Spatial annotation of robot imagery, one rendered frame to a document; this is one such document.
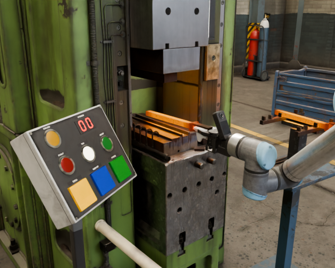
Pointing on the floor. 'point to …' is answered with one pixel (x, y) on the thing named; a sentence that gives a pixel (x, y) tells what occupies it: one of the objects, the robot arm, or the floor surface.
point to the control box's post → (77, 244)
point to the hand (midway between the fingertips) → (197, 126)
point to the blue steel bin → (307, 92)
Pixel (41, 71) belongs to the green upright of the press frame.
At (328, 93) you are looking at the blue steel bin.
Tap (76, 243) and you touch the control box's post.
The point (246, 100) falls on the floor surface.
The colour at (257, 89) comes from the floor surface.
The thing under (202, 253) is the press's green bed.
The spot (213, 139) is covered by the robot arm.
